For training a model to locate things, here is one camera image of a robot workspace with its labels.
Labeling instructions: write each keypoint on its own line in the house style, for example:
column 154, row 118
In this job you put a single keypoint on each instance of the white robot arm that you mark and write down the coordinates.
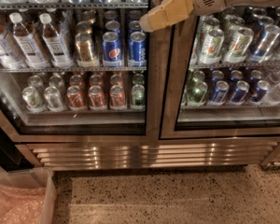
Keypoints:
column 256, row 3

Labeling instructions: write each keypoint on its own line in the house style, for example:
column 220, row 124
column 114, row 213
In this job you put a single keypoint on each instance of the blue pepsi can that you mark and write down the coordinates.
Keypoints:
column 112, row 50
column 137, row 49

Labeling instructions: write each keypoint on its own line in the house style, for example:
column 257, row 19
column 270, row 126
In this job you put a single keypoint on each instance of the glass fridge door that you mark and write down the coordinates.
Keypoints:
column 94, row 17
column 258, row 115

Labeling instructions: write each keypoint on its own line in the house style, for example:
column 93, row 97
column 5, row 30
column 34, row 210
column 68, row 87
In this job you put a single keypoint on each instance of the front right blue pepsi can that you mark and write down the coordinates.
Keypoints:
column 137, row 49

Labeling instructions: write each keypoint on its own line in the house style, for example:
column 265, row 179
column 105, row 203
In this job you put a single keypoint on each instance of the front silver can far left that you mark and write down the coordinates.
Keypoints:
column 33, row 99

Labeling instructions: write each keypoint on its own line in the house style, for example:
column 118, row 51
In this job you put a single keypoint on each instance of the front gold soda can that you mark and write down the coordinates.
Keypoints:
column 86, row 53

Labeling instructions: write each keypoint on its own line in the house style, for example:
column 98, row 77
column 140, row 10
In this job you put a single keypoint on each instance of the front 7up can right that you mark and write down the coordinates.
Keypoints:
column 240, row 42

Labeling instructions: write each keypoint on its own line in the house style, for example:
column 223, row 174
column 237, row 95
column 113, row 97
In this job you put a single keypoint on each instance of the front green can left door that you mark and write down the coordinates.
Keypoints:
column 138, row 97

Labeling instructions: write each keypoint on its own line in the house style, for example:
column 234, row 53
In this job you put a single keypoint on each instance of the tea bottle white cap right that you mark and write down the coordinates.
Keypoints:
column 56, row 41

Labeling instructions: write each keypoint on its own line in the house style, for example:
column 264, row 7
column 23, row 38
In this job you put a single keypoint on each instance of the pink bubble wrap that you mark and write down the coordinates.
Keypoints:
column 21, row 206

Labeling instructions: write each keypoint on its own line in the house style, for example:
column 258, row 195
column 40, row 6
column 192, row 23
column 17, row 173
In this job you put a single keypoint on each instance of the white gripper with vent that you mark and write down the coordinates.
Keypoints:
column 169, row 11

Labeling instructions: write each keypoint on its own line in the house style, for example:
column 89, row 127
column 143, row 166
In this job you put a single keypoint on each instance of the clear plastic storage bin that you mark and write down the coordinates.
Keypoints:
column 32, row 179

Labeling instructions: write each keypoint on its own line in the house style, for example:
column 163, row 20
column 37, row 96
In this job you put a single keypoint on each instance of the tea bottle white cap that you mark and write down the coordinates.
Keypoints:
column 56, row 41
column 29, row 42

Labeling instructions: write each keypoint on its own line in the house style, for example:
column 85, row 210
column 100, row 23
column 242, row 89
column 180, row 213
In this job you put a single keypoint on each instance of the silver blue can upper right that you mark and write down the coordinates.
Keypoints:
column 262, row 50

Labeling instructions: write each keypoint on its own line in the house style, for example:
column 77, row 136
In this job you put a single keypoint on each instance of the metal stand leg right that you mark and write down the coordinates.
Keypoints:
column 272, row 161

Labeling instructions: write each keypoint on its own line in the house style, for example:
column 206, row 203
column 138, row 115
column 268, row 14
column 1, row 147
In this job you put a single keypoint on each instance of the steel fridge bottom grille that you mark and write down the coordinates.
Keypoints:
column 204, row 152

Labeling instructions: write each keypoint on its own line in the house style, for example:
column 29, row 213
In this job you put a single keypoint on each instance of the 7up can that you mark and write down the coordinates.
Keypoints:
column 240, row 42
column 211, row 47

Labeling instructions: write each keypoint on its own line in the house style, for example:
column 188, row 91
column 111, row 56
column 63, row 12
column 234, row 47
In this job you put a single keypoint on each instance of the tea bottle white cap middle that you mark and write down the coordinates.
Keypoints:
column 29, row 42

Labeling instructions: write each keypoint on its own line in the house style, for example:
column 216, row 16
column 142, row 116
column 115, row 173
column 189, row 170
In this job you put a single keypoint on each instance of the front 7up can left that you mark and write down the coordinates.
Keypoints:
column 211, row 47

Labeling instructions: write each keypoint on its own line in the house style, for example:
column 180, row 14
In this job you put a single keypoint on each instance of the green can door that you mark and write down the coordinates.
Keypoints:
column 197, row 93
column 138, row 97

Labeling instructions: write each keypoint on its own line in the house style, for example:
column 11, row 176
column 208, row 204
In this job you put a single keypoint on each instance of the tea bottle left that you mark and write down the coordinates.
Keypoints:
column 11, row 56

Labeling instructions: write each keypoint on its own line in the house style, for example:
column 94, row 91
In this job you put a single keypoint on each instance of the orange can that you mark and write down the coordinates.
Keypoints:
column 117, row 97
column 76, row 98
column 97, row 98

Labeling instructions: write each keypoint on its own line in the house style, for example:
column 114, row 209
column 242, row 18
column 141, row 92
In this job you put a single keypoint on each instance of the front green can right door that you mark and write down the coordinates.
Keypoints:
column 197, row 93

